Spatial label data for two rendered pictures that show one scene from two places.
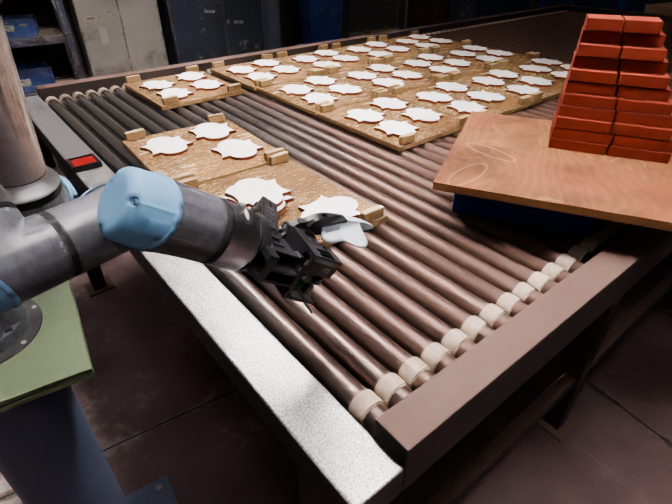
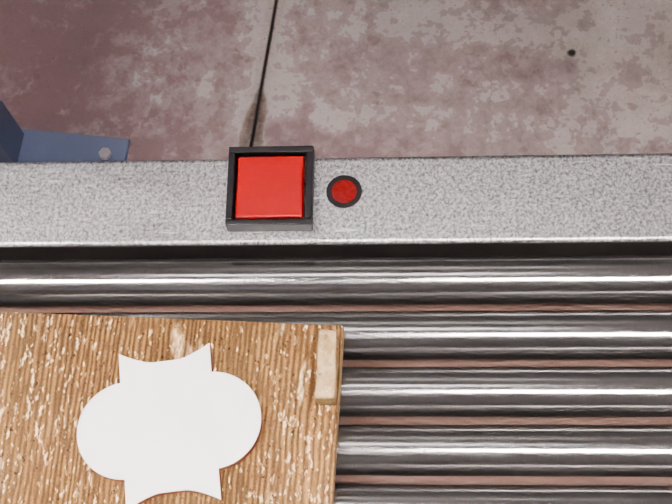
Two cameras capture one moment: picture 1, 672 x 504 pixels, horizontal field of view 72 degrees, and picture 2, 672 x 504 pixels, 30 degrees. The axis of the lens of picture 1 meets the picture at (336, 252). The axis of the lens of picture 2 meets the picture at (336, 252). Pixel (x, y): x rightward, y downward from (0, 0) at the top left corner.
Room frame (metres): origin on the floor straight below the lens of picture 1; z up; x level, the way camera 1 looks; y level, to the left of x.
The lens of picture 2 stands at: (1.62, 0.46, 1.94)
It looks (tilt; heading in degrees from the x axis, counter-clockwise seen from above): 69 degrees down; 140
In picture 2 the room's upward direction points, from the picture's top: 11 degrees counter-clockwise
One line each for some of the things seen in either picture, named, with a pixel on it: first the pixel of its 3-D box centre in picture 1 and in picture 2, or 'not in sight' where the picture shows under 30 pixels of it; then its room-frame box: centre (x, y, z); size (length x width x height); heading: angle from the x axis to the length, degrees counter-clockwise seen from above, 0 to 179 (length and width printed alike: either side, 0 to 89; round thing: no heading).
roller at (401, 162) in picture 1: (324, 131); not in sight; (1.56, 0.04, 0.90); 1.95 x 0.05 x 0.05; 39
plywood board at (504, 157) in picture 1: (563, 159); not in sight; (1.01, -0.53, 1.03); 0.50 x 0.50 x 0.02; 68
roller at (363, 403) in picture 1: (135, 184); (76, 282); (1.15, 0.55, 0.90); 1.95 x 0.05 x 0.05; 39
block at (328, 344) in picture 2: (135, 134); (327, 367); (1.39, 0.62, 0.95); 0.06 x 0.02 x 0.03; 126
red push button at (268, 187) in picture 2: (84, 163); (270, 189); (1.24, 0.72, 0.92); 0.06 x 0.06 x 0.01; 39
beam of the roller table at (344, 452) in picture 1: (110, 196); (87, 214); (1.10, 0.60, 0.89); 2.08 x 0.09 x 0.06; 39
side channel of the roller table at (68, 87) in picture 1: (393, 39); not in sight; (3.19, -0.36, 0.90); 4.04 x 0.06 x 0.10; 129
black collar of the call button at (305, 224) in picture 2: (84, 162); (270, 188); (1.24, 0.72, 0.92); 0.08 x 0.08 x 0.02; 39
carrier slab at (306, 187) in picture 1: (274, 206); not in sight; (0.97, 0.15, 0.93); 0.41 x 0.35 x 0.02; 38
